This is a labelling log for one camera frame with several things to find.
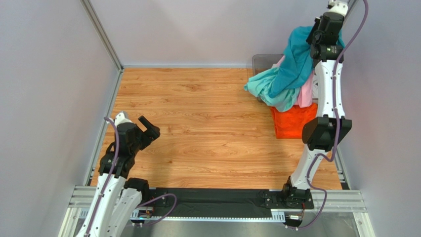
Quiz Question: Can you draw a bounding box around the folded orange t shirt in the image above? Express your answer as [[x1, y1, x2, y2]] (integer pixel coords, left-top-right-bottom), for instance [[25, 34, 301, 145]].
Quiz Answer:
[[270, 103, 318, 139]]

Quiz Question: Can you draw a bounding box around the mint green t shirt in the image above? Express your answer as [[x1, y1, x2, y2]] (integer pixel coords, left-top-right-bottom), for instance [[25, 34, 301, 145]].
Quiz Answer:
[[244, 76, 301, 112]]

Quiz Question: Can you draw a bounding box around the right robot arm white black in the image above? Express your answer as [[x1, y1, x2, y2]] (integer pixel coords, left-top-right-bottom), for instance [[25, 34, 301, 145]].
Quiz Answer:
[[282, 11, 352, 208]]

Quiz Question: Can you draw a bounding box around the teal t shirt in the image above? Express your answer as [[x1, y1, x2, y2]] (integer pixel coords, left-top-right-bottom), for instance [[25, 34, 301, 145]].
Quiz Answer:
[[268, 26, 346, 99]]

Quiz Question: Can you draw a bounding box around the clear plastic bin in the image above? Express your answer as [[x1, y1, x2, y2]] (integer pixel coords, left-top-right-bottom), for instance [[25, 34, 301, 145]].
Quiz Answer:
[[244, 54, 284, 107]]

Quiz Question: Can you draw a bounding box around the left aluminium corner post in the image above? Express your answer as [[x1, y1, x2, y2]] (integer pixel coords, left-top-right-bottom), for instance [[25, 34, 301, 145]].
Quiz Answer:
[[80, 0, 124, 72]]

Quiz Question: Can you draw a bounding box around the aluminium corner post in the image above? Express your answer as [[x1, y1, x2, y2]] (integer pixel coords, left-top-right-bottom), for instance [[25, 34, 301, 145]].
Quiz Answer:
[[80, 0, 124, 72], [346, 0, 358, 11]]

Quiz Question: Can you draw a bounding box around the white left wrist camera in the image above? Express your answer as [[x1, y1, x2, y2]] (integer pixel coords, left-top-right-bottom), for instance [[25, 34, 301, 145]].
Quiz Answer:
[[114, 111, 132, 127]]

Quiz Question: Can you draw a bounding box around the pink t shirt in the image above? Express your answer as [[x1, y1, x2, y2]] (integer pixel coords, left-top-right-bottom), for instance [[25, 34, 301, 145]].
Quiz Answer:
[[273, 71, 317, 112]]

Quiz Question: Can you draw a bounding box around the right aluminium corner post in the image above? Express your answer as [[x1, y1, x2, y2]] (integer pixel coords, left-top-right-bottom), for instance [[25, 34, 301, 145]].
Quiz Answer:
[[346, 0, 358, 11]]

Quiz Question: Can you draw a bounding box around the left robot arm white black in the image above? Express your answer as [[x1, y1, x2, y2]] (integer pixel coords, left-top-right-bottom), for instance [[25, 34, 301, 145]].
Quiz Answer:
[[77, 112, 160, 237]]

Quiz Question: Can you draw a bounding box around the aluminium front frame rail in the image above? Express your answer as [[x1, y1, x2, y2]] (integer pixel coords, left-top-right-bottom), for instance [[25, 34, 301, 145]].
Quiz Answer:
[[68, 186, 367, 223]]

